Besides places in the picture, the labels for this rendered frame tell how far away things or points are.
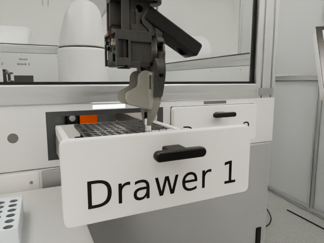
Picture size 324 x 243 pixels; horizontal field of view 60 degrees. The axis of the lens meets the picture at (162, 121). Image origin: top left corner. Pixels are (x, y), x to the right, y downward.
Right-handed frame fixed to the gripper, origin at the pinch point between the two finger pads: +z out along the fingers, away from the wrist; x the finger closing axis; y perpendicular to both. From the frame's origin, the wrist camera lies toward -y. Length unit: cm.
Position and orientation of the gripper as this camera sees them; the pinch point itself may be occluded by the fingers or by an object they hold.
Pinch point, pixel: (151, 116)
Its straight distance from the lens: 49.2
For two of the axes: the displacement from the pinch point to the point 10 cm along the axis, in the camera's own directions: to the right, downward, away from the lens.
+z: -0.1, 9.9, 1.5
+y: -9.1, 0.5, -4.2
